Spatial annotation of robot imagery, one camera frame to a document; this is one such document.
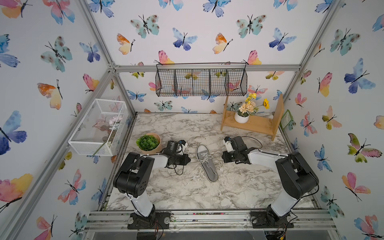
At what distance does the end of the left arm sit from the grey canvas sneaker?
0.12m

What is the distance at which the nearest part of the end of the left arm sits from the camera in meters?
0.78

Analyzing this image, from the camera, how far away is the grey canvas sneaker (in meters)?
0.87
